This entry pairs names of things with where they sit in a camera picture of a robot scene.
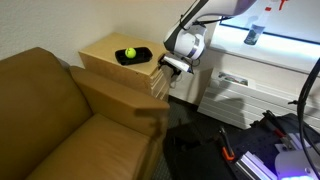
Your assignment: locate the black plastic tray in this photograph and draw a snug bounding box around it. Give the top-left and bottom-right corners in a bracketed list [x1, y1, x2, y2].
[114, 46, 154, 67]

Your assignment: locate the printed leaflet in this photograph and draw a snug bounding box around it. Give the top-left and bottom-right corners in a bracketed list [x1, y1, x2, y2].
[217, 70, 250, 87]

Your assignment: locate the red-handled clamp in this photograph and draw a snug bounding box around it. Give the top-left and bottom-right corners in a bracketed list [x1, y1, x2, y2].
[262, 110, 292, 142]

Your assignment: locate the wooden middle-height drawer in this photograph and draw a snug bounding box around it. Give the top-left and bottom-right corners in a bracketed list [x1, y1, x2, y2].
[153, 79, 170, 96]

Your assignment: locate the white panel radiator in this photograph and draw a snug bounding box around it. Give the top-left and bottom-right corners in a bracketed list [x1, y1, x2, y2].
[196, 67, 320, 132]

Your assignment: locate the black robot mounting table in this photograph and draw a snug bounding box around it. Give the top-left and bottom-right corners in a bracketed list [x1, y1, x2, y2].
[165, 112, 320, 180]

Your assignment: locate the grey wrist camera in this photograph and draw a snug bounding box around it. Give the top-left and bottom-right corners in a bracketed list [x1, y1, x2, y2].
[162, 54, 194, 75]

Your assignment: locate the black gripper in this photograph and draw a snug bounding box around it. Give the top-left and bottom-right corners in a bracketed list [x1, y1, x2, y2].
[157, 53, 183, 80]

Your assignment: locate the brown leather sofa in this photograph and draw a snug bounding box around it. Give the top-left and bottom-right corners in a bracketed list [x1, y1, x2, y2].
[0, 46, 171, 180]

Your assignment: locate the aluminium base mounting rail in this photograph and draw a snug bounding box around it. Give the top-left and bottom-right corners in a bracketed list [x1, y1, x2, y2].
[234, 149, 278, 180]

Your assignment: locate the orange-handled black clamp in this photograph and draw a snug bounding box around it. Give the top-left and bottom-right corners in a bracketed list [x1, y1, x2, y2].
[217, 126, 237, 162]

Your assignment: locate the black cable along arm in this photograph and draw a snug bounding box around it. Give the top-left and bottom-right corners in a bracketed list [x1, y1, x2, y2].
[179, 0, 236, 32]

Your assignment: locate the spray bottle with red trigger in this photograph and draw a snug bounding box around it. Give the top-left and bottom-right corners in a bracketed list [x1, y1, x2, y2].
[243, 0, 289, 47]

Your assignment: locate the wooden deep lowest drawer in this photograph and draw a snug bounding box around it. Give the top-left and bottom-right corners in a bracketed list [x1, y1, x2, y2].
[158, 87, 172, 103]

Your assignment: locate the yellow-green tennis ball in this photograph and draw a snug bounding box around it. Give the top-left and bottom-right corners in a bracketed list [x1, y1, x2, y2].
[124, 47, 138, 60]

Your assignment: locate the thick black hanging cable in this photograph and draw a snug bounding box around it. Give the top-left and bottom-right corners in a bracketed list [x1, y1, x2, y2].
[288, 57, 320, 172]

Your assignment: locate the light wooden drawer cabinet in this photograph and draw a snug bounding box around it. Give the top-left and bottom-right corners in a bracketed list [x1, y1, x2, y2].
[78, 31, 173, 103]

